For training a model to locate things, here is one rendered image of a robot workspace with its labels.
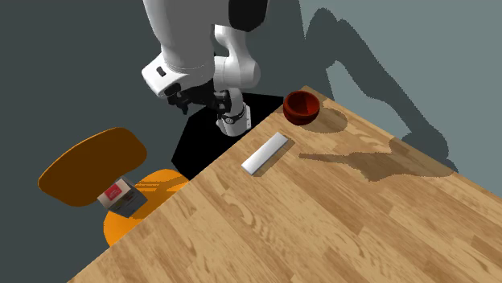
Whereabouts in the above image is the white flat rectangular bar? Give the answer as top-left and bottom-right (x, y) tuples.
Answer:
(240, 131), (290, 176)

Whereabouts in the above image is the wooden table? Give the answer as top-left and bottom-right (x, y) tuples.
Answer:
(66, 85), (502, 283)

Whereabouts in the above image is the orange chair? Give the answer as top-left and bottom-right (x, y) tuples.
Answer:
(37, 126), (191, 248)

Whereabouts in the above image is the red bowl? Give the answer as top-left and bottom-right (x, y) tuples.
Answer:
(282, 90), (321, 127)

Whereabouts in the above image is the grey box with red label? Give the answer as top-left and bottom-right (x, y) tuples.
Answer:
(97, 176), (149, 219)

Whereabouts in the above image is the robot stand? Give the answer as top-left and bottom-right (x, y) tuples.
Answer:
(171, 92), (285, 182)

